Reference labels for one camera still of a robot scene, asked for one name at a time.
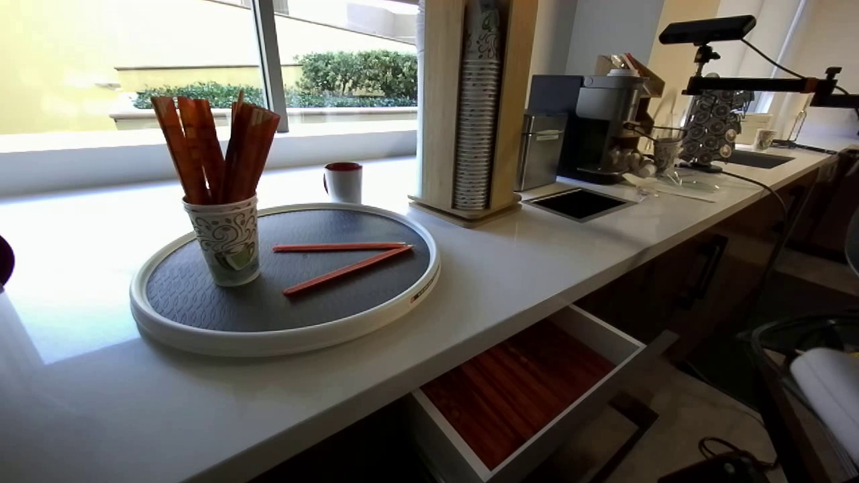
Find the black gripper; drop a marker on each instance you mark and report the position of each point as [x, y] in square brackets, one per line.
[719, 470]

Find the dark wooden drawer white interior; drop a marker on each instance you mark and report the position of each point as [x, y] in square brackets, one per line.
[600, 329]

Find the dark wooden counter cabinet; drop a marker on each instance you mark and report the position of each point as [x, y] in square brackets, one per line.
[654, 276]

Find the pile of orange sticks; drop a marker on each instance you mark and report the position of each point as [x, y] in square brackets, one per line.
[518, 391]

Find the flat black square pad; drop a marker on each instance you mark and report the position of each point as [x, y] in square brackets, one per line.
[580, 205]

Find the dark sink basin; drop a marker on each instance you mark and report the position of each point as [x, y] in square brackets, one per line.
[758, 160]

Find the clear glass jar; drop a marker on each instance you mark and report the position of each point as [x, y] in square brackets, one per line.
[667, 150]

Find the patterned stand base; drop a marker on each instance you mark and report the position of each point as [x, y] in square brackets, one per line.
[713, 130]

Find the black coffee machine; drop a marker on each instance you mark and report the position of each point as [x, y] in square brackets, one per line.
[600, 124]

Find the grey metal box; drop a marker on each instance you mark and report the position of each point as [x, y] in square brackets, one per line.
[549, 124]

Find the orange wooden stick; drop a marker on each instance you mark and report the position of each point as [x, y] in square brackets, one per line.
[174, 142]
[238, 148]
[258, 142]
[204, 142]
[350, 268]

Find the tall light wooden holder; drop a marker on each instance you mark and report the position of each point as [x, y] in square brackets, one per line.
[479, 109]

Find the round white tray grey mat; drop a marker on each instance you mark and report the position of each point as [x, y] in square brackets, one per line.
[295, 285]

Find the white mug red interior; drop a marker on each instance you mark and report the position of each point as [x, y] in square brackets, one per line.
[345, 184]

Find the green hedge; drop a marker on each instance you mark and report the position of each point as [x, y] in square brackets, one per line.
[357, 77]

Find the patterned paper cup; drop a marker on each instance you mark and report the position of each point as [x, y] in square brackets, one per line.
[223, 243]

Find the dark round object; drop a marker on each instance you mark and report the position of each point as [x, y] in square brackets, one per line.
[3, 262]

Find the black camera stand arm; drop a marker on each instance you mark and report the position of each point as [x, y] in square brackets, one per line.
[760, 85]

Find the black camera bar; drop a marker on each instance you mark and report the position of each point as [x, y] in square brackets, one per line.
[706, 27]

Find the grey window frame post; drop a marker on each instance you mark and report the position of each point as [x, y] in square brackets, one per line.
[268, 62]

